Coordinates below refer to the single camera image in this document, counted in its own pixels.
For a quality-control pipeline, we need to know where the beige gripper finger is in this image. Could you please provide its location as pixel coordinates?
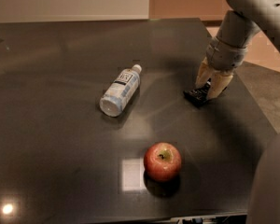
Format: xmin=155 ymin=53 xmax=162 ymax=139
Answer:
xmin=207 ymin=69 xmax=233 ymax=100
xmin=195 ymin=58 xmax=214 ymax=88

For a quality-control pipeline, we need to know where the black rxbar chocolate bar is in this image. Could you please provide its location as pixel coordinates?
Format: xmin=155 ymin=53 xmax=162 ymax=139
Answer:
xmin=183 ymin=82 xmax=210 ymax=107

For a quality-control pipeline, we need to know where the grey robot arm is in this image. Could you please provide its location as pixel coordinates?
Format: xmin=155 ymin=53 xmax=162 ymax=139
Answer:
xmin=196 ymin=0 xmax=280 ymax=224

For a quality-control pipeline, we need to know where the blue plastic water bottle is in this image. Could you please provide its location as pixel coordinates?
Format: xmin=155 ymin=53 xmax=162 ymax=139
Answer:
xmin=99 ymin=64 xmax=142 ymax=117

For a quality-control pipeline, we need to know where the red apple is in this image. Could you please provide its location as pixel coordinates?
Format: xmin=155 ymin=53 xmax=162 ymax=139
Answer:
xmin=144 ymin=143 xmax=182 ymax=182

